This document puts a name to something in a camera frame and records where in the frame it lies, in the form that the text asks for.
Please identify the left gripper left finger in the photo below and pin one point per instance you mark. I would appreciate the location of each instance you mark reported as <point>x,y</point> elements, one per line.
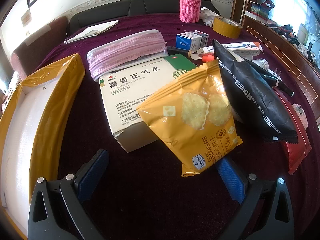
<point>56,210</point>

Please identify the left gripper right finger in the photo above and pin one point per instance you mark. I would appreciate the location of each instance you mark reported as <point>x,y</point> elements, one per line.
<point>252,199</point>

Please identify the black snack packet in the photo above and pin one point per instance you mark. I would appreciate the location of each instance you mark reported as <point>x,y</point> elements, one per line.
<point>253,99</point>

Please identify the pink fluffy ball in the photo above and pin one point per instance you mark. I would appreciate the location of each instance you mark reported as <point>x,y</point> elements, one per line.
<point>300,112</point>

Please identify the yellow cracker packet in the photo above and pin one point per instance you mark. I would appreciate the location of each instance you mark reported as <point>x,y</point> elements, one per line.
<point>193,117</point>

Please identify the white green medicine box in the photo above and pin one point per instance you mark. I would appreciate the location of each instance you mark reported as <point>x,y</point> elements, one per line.
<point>124,90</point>

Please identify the black marker pen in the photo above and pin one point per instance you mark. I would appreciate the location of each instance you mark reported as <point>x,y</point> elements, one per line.
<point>271,79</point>

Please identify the long white ointment box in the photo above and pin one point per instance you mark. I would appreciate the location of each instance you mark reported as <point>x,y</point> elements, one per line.
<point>240,48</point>

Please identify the blue white small box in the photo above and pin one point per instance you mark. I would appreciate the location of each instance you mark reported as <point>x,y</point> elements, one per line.
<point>192,40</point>

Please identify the white charger plug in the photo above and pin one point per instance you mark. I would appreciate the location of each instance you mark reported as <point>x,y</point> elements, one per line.
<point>276,73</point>

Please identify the white pill bottle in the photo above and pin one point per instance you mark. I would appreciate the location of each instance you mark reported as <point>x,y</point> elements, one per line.
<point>262,63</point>

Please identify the maroon tablecloth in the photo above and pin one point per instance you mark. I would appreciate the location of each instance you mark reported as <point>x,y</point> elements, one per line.
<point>142,195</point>

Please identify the yellow taped foam box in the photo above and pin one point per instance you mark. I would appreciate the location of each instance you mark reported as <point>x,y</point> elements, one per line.
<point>32,129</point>

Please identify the wooden cabinet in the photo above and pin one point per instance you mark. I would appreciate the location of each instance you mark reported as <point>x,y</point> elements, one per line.
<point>295,63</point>

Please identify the maroon armchair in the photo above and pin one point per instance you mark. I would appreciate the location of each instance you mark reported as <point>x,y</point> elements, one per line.
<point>33,50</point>

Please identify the white paper booklet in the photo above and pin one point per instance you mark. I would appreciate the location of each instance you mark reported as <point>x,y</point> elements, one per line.
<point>92,31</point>

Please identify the yellow tape roll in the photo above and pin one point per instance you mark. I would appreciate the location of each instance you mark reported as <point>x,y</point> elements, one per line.
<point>227,27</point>

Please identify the pink zipper pouch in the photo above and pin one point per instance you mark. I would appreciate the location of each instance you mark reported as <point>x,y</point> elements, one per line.
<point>126,52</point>

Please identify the black sofa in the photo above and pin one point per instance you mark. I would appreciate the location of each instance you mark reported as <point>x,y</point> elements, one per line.
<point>120,9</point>

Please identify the crumpled white tissue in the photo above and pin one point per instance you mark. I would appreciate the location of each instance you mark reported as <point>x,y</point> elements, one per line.
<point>207,16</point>

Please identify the pink knit covered bottle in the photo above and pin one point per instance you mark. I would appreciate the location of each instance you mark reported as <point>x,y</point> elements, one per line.
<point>190,11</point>

